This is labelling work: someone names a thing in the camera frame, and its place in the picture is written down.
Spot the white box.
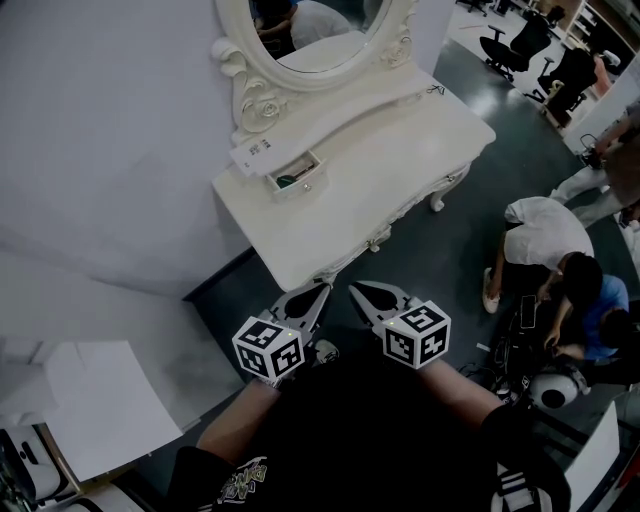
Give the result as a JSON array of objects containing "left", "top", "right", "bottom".
[{"left": 44, "top": 339, "right": 185, "bottom": 482}]

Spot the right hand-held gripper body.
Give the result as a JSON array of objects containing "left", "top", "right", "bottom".
[{"left": 372, "top": 298, "right": 451, "bottom": 370}]

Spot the white ornate oval mirror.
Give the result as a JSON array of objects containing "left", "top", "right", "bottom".
[{"left": 209, "top": 0, "right": 421, "bottom": 147}]

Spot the white dressing table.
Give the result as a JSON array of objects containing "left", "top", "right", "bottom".
[{"left": 210, "top": 64, "right": 497, "bottom": 294}]

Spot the person's right forearm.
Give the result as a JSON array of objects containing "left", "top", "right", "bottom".
[{"left": 417, "top": 359, "right": 506, "bottom": 429}]

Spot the white round device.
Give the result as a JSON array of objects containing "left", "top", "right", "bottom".
[{"left": 529, "top": 367, "right": 591, "bottom": 411}]

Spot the small white drawer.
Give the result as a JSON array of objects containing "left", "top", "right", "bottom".
[{"left": 264, "top": 148, "right": 331, "bottom": 204}]

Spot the white paper label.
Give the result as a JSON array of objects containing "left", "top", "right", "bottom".
[{"left": 228, "top": 134, "right": 281, "bottom": 177}]

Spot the person's left forearm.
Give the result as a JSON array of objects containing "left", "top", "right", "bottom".
[{"left": 197, "top": 377, "right": 281, "bottom": 464}]

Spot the white boxy appliance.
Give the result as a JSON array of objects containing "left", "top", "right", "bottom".
[
  {"left": 0, "top": 424, "right": 66, "bottom": 506},
  {"left": 74, "top": 482, "right": 151, "bottom": 512}
]

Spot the black office chair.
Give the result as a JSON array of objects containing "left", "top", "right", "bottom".
[
  {"left": 478, "top": 9, "right": 551, "bottom": 84},
  {"left": 532, "top": 47, "right": 599, "bottom": 114}
]

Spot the person's white shoe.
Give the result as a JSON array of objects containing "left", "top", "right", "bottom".
[{"left": 312, "top": 338, "right": 340, "bottom": 367}]

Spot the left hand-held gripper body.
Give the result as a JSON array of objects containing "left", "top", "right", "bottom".
[{"left": 232, "top": 309, "right": 317, "bottom": 387}]

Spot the person's black shirt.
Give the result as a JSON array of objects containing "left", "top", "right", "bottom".
[{"left": 159, "top": 344, "right": 571, "bottom": 512}]

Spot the white flat panel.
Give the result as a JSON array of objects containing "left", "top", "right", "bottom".
[{"left": 564, "top": 402, "right": 624, "bottom": 499}]

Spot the black cable tangle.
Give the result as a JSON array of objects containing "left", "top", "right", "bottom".
[{"left": 492, "top": 294, "right": 541, "bottom": 396}]

